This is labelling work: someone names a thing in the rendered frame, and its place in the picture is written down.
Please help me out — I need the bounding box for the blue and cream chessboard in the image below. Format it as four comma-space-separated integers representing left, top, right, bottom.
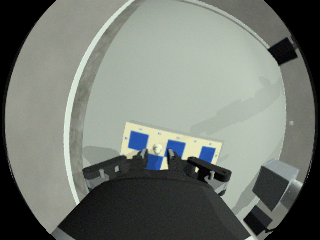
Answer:
120, 122, 222, 170

